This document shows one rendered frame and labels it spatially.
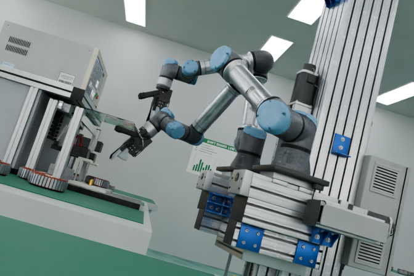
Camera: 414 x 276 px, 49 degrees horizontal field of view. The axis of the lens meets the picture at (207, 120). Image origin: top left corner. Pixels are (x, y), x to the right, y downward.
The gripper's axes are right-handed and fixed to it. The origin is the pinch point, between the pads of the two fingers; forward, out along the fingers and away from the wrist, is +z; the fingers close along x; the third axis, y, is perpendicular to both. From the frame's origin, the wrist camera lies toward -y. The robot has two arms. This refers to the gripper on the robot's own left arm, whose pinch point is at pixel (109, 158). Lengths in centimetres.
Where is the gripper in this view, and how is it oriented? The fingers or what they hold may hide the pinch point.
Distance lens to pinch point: 211.4
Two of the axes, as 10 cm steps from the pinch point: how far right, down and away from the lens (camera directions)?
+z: -7.3, 6.4, -2.4
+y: 6.3, 7.6, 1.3
